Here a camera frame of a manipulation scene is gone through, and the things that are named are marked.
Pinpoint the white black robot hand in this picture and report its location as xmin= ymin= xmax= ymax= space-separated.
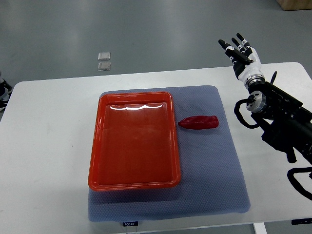
xmin=218 ymin=33 xmax=265 ymax=89

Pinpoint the red pepper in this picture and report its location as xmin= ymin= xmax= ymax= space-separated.
xmin=178 ymin=116 xmax=219 ymax=130

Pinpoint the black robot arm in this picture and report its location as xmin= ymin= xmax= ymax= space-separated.
xmin=245 ymin=72 xmax=312 ymax=163

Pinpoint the red plastic tray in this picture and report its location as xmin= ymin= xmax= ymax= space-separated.
xmin=88 ymin=92 xmax=181 ymax=192

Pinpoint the brown cardboard box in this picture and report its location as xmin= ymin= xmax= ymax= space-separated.
xmin=276 ymin=0 xmax=312 ymax=11

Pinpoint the blue-grey textured mat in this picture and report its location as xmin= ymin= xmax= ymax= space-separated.
xmin=88 ymin=85 xmax=250 ymax=222

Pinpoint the upper silver floor plate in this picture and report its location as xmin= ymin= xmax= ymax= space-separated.
xmin=98 ymin=52 xmax=111 ymax=61

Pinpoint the white table leg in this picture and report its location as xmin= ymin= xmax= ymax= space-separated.
xmin=253 ymin=222 xmax=267 ymax=234

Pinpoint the black label right edge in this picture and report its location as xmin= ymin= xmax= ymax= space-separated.
xmin=291 ymin=218 xmax=312 ymax=225

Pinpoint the black table label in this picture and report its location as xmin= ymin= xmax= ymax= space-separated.
xmin=123 ymin=221 xmax=138 ymax=227

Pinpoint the black white object left edge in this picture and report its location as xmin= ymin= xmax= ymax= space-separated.
xmin=0 ymin=78 xmax=13 ymax=112

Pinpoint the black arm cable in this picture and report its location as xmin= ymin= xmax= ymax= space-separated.
xmin=234 ymin=98 xmax=260 ymax=129

